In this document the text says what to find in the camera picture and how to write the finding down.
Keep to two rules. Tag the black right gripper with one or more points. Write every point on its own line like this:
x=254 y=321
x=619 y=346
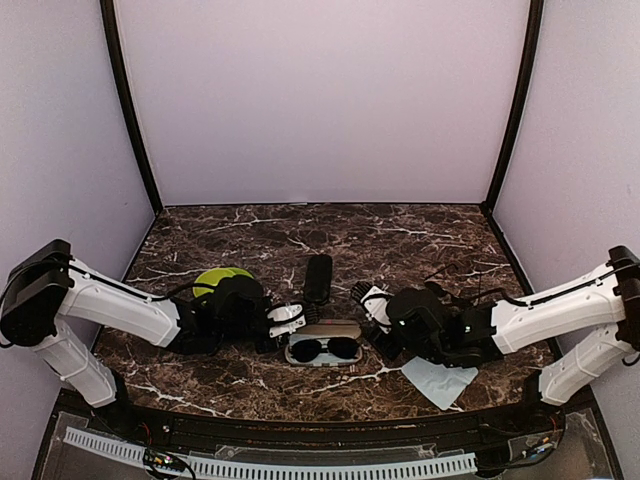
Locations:
x=381 y=344

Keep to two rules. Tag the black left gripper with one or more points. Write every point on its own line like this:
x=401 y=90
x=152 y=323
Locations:
x=264 y=348

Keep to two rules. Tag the gold frame sunglasses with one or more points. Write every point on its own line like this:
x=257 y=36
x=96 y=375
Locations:
x=308 y=350

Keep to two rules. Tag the black quilted glasses case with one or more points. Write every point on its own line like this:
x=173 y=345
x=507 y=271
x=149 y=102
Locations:
x=318 y=278

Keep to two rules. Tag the plaid brown glasses case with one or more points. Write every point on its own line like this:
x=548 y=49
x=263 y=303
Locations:
x=322 y=330

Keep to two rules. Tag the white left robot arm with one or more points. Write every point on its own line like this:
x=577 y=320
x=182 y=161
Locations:
x=52 y=285

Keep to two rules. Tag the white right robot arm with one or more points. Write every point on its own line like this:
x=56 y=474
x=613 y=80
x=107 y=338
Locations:
x=605 y=300

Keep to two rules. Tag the green bowl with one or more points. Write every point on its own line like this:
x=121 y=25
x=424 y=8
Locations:
x=207 y=281

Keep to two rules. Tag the blue cleaning cloth right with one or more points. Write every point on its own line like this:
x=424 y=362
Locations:
x=441 y=385

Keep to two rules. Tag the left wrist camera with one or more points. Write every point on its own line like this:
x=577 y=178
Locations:
x=285 y=319

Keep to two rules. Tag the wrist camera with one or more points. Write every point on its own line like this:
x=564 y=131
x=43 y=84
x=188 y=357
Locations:
x=285 y=319
x=373 y=301

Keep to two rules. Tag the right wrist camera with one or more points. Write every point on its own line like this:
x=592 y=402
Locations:
x=373 y=301

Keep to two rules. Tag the white slotted cable duct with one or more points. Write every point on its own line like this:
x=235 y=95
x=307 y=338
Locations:
x=200 y=466

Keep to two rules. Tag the black corner frame post left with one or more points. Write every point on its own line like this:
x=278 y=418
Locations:
x=123 y=88

